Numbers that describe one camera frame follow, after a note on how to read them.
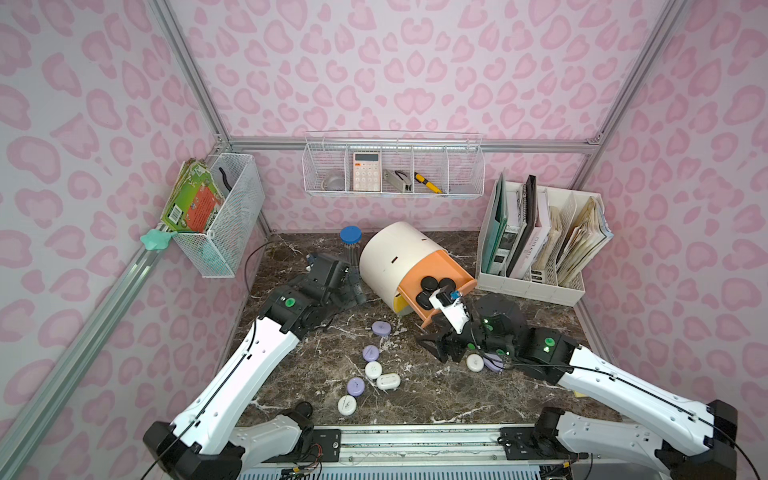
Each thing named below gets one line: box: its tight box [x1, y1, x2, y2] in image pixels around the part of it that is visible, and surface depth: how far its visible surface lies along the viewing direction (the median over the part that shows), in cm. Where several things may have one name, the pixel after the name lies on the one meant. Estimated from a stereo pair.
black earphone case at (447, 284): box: [438, 277, 456, 292], surface depth 84 cm
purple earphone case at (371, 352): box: [362, 344, 380, 362], surface depth 89 cm
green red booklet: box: [161, 158, 225, 233], surface depth 73 cm
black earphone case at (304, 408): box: [295, 401, 313, 419], surface depth 80 cm
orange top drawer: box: [396, 250, 477, 329], surface depth 84 cm
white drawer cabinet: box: [359, 221, 447, 313], surface depth 89 cm
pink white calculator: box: [353, 152, 381, 192], surface depth 97 cm
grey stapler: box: [383, 168, 413, 193], surface depth 102 cm
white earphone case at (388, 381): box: [376, 374, 401, 390], surface depth 84 cm
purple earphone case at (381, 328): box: [372, 321, 391, 336], surface depth 94 cm
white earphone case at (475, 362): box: [466, 354, 484, 372], surface depth 86 cm
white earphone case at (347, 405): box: [337, 394, 358, 416], surface depth 80 cm
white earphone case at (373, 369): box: [365, 361, 383, 379], surface depth 86 cm
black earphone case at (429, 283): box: [420, 276, 438, 291], surface depth 84 cm
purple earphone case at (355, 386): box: [347, 377, 365, 397], surface depth 83 cm
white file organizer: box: [477, 181, 605, 307], surface depth 96 cm
